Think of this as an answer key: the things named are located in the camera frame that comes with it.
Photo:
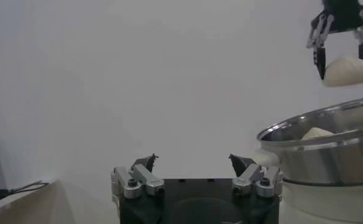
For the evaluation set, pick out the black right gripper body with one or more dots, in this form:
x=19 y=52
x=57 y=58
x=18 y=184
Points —
x=344 y=15

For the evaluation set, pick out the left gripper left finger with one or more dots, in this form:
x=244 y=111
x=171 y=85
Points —
x=137 y=179

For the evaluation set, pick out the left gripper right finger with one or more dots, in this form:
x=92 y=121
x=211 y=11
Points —
x=250 y=178

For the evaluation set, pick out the white steamed baozi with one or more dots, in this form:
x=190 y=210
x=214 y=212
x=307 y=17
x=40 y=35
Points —
x=317 y=134
x=347 y=73

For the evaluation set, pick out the stainless steel steamer basket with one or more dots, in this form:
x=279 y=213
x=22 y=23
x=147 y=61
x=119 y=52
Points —
x=327 y=164

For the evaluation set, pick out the white electric cooker base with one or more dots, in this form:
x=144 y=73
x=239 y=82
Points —
x=327 y=204

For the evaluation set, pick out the white side desk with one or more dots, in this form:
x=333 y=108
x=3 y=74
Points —
x=32 y=207

